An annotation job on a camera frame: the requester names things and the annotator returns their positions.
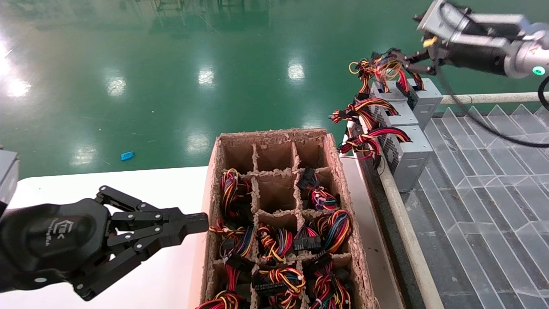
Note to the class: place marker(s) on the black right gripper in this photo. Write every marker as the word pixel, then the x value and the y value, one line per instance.
pixel 476 58

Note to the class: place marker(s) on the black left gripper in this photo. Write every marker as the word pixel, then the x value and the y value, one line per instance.
pixel 51 240

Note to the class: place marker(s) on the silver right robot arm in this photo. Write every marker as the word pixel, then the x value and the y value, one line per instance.
pixel 527 51

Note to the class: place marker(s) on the blue floor scrap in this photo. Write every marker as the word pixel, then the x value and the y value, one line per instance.
pixel 127 156

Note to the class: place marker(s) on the torn cardboard divider box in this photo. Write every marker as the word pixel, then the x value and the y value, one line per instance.
pixel 274 193

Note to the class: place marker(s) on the clear acrylic divider tray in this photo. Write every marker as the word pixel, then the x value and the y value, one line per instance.
pixel 493 214

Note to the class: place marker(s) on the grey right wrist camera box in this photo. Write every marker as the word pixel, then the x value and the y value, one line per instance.
pixel 437 21

